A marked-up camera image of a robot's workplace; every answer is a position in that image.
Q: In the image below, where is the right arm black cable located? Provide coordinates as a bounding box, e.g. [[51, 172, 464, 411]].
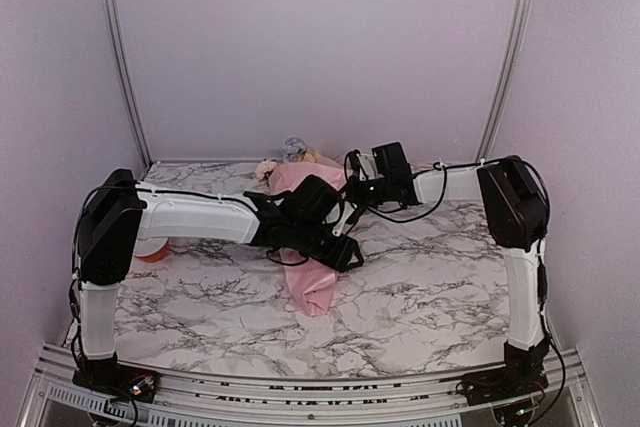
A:
[[344, 149, 551, 238]]

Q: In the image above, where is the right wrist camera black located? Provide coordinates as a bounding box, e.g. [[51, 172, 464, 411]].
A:
[[345, 149, 377, 181]]

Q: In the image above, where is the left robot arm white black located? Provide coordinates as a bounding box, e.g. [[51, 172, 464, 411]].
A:
[[70, 169, 364, 392]]

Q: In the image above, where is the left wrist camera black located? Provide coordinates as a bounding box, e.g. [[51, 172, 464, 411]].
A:
[[329, 204, 356, 237]]

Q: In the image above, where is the blue white fake flower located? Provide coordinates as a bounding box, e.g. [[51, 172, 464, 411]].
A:
[[280, 136, 308, 163]]

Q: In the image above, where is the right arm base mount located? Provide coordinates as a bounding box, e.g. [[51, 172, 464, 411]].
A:
[[455, 367, 549, 406]]

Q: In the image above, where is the orange white bowl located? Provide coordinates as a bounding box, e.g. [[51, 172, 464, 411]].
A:
[[133, 238, 169, 263]]

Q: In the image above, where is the pink wrapping paper sheet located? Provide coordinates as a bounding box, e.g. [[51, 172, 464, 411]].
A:
[[268, 159, 345, 317]]

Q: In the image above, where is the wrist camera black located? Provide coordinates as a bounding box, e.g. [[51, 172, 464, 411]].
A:
[[329, 204, 356, 237], [345, 149, 377, 181]]

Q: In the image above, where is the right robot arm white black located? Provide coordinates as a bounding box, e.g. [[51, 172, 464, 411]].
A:
[[343, 142, 550, 395]]

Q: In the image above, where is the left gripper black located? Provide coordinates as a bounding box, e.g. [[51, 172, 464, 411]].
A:
[[292, 217, 366, 273]]

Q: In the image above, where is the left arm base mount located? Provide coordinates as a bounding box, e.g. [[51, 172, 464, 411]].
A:
[[72, 361, 160, 403]]

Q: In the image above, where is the pink rose fake flower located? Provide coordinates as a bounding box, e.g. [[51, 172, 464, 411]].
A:
[[254, 146, 326, 186]]

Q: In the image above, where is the aluminium frame post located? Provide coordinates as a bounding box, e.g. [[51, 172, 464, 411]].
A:
[[475, 0, 532, 161], [102, 0, 152, 169]]

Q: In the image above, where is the right aluminium frame post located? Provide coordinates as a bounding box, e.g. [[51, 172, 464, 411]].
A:
[[475, 0, 532, 161]]

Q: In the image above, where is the aluminium front rail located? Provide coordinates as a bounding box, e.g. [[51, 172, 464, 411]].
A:
[[17, 345, 603, 426]]

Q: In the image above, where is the left aluminium frame post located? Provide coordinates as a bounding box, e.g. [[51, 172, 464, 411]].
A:
[[102, 0, 152, 169]]

